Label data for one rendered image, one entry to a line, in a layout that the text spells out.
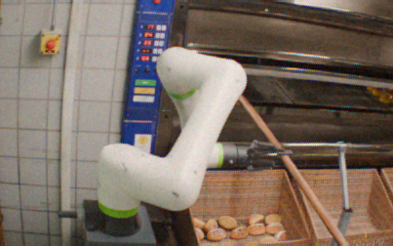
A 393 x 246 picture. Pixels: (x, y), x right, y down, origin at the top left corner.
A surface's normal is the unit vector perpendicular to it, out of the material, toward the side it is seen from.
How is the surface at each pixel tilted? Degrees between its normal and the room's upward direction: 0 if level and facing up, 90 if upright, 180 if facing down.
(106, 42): 90
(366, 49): 70
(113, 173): 88
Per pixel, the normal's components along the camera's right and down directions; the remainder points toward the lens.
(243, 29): 0.25, 0.09
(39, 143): 0.21, 0.43
